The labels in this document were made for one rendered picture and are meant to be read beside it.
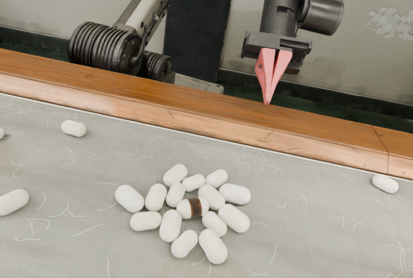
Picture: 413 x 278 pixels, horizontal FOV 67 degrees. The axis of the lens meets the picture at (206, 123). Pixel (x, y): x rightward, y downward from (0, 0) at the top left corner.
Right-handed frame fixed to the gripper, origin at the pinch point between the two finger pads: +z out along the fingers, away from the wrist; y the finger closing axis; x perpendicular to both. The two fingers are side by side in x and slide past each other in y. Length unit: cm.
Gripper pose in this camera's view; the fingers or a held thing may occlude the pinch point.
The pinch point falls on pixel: (267, 98)
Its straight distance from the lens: 48.1
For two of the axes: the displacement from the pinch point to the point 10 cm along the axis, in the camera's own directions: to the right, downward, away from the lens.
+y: 9.8, 1.8, -0.5
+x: -0.1, 3.1, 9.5
